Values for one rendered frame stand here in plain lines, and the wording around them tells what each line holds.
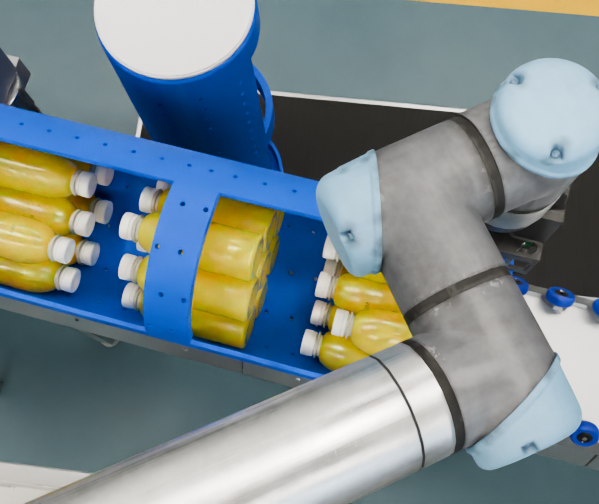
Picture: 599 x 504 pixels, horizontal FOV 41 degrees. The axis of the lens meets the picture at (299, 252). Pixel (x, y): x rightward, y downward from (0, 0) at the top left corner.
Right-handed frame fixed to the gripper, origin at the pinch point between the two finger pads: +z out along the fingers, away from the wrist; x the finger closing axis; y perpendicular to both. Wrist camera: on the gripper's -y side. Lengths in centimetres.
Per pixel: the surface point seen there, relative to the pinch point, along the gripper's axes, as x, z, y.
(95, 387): -21, 144, -73
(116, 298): -8, 45, -45
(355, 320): -4.5, 31.5, -7.2
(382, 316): -3.2, 30.4, -3.6
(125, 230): -1.1, 27.2, -41.7
